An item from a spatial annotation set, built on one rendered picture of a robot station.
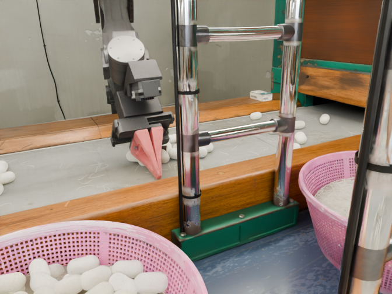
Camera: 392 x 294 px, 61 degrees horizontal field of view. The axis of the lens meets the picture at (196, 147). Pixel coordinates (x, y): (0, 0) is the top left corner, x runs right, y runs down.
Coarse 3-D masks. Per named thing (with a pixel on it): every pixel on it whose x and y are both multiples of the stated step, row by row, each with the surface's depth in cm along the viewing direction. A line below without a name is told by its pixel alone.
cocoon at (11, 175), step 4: (8, 172) 53; (12, 172) 54; (0, 176) 52; (4, 176) 52; (8, 176) 53; (12, 176) 53; (0, 180) 52; (4, 180) 52; (8, 180) 53; (12, 180) 53
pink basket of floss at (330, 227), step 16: (320, 160) 53; (336, 160) 55; (352, 160) 55; (304, 176) 49; (320, 176) 53; (336, 176) 55; (304, 192) 43; (320, 208) 39; (320, 224) 42; (336, 224) 38; (320, 240) 44; (336, 240) 40; (336, 256) 42; (384, 272) 37; (384, 288) 38
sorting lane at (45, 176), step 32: (320, 128) 78; (352, 128) 77; (32, 160) 62; (64, 160) 62; (96, 160) 62; (128, 160) 61; (224, 160) 60; (32, 192) 50; (64, 192) 50; (96, 192) 50
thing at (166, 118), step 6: (150, 114) 55; (156, 114) 55; (162, 114) 56; (168, 114) 56; (114, 120) 52; (120, 120) 53; (126, 120) 53; (150, 120) 55; (156, 120) 55; (162, 120) 56; (168, 120) 56; (114, 126) 52; (162, 126) 59; (168, 126) 59; (114, 132) 53; (114, 138) 56; (126, 138) 57; (114, 144) 56
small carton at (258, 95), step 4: (252, 92) 98; (256, 92) 97; (260, 92) 96; (264, 92) 96; (252, 96) 98; (256, 96) 96; (260, 96) 94; (264, 96) 94; (268, 96) 95; (260, 100) 95; (264, 100) 94; (268, 100) 95
